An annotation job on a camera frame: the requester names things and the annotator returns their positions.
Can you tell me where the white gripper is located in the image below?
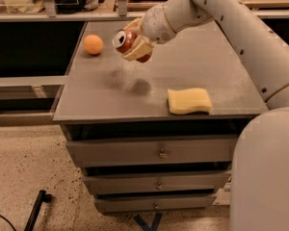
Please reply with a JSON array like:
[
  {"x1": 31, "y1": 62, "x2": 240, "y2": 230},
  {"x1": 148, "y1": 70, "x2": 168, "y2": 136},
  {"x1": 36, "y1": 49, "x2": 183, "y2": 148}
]
[{"x1": 123, "y1": 6, "x2": 176, "y2": 62}]

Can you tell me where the red coke can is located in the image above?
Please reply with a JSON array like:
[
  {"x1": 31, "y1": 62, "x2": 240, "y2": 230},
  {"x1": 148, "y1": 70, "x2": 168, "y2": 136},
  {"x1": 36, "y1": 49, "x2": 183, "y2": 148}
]
[{"x1": 112, "y1": 30, "x2": 143, "y2": 57}]

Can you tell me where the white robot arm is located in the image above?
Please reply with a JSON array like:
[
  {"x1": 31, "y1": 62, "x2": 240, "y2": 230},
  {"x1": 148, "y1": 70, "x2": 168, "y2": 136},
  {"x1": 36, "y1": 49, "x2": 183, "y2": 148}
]
[{"x1": 127, "y1": 0, "x2": 289, "y2": 231}]

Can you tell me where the orange ball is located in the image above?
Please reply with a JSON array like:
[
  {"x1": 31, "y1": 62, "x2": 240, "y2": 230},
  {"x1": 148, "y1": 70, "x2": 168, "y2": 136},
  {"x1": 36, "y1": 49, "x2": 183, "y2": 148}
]
[{"x1": 83, "y1": 35, "x2": 104, "y2": 55}]

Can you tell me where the yellow sponge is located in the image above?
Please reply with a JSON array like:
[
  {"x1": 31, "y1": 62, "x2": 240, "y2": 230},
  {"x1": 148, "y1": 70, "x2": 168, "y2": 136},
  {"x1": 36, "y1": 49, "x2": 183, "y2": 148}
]
[{"x1": 168, "y1": 88, "x2": 212, "y2": 115}]

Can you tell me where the grey drawer cabinet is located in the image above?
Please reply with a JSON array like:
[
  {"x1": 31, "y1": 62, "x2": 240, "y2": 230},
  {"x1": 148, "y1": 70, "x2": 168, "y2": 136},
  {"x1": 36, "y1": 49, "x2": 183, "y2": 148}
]
[{"x1": 53, "y1": 18, "x2": 269, "y2": 214}]

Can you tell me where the top grey drawer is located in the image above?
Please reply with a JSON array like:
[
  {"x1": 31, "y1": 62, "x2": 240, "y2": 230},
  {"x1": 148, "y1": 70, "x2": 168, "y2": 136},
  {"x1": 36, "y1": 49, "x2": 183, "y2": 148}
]
[{"x1": 66, "y1": 135, "x2": 237, "y2": 167}]

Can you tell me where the grey drawer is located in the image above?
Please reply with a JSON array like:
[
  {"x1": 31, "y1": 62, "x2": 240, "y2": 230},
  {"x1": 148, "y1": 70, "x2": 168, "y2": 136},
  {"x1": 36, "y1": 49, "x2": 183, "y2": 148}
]
[
  {"x1": 84, "y1": 170, "x2": 230, "y2": 195},
  {"x1": 66, "y1": 135, "x2": 237, "y2": 167},
  {"x1": 94, "y1": 194, "x2": 216, "y2": 213}
]

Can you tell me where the middle grey drawer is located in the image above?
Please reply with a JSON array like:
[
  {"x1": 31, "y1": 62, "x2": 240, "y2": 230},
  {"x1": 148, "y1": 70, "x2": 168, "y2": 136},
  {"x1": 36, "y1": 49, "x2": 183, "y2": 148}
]
[{"x1": 84, "y1": 170, "x2": 230, "y2": 195}]

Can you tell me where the bottom grey drawer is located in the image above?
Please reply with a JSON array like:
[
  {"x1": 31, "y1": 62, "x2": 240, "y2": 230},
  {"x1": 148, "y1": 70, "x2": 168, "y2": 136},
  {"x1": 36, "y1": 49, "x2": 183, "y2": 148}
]
[{"x1": 94, "y1": 194, "x2": 216, "y2": 213}]

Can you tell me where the open cardboard box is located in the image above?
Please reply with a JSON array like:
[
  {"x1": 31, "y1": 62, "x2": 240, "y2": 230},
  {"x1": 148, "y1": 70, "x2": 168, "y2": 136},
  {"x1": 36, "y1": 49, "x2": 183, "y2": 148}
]
[{"x1": 214, "y1": 178, "x2": 232, "y2": 205}]

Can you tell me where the black stand leg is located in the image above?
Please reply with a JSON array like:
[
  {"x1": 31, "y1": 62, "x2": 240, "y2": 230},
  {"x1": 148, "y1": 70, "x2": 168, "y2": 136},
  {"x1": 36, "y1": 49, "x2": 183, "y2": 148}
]
[{"x1": 24, "y1": 190, "x2": 52, "y2": 231}]

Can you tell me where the black floor cable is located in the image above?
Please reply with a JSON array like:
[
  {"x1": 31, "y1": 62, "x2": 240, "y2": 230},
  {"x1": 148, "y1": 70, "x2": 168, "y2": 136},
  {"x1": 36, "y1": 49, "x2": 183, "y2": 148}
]
[{"x1": 0, "y1": 206, "x2": 18, "y2": 231}]

